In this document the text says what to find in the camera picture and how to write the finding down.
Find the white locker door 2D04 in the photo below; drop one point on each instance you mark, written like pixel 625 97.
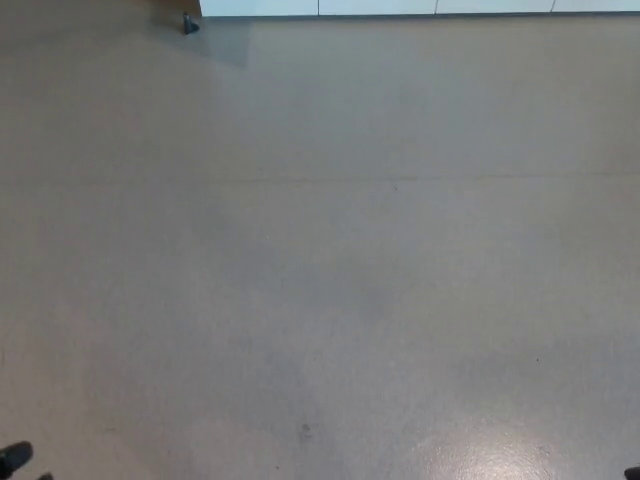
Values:
pixel 260 7

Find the black floor door stopper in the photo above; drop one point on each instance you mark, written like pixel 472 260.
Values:
pixel 189 23

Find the white locker door 2D08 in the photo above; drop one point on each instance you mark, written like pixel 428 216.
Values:
pixel 377 6

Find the white locker cabinet body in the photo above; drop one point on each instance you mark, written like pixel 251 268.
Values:
pixel 400 16

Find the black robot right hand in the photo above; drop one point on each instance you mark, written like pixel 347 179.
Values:
pixel 634 474

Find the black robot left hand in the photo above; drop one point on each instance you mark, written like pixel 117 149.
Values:
pixel 14 456

